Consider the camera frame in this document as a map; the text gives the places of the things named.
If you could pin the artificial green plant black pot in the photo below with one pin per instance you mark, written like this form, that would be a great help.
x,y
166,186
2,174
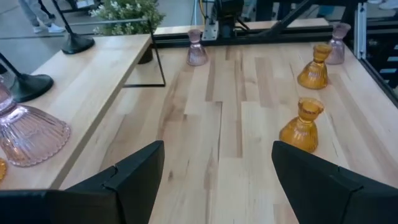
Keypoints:
x,y
127,12

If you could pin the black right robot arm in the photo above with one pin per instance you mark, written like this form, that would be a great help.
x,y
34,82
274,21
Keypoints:
x,y
225,15

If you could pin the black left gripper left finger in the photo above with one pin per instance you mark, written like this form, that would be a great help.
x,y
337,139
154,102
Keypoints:
x,y
93,205

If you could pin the short black metal candlestick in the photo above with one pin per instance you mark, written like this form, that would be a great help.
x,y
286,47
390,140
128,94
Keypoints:
x,y
29,87

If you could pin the pink glass candle holder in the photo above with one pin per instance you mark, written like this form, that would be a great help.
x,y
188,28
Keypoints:
x,y
196,54
337,49
28,133

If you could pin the tall black metal candlestick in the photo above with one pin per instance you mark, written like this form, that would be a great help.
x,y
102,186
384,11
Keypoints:
x,y
76,43

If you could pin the person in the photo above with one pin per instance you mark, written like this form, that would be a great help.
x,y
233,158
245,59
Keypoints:
x,y
40,15

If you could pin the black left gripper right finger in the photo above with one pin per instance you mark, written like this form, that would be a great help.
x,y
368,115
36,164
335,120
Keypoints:
x,y
335,199

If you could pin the wooden shelf riser black frame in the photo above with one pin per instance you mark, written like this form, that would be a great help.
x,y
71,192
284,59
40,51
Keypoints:
x,y
93,77

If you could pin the amber glass candle holder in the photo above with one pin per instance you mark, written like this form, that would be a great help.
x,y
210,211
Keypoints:
x,y
2,169
300,133
314,73

